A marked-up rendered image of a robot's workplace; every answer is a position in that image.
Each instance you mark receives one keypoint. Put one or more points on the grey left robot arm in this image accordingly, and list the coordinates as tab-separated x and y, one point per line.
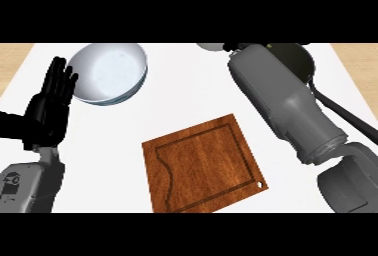
27	181

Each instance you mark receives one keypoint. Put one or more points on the pale grey round object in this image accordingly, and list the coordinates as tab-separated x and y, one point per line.
210	46

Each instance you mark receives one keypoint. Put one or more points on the white bowl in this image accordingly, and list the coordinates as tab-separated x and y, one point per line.
110	73

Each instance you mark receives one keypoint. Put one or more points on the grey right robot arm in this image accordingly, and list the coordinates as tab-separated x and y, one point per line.
281	100

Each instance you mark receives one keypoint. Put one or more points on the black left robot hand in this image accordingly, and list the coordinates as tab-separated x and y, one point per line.
47	113

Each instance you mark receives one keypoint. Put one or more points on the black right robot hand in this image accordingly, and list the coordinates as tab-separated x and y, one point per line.
231	46

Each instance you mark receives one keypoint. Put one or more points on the brown wooden cutting board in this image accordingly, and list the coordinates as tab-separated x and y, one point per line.
207	166

